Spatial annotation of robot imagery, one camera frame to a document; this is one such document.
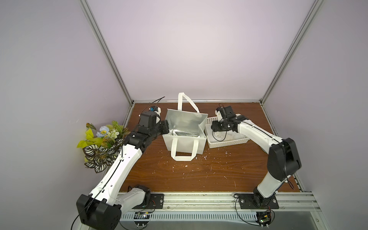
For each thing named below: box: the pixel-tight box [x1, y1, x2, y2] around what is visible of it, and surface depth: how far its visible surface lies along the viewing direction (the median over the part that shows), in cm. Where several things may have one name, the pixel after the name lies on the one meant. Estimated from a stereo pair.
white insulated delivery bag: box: [162, 92, 209, 162], surface depth 77 cm
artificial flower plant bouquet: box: [76, 121, 131, 174], surface depth 70 cm
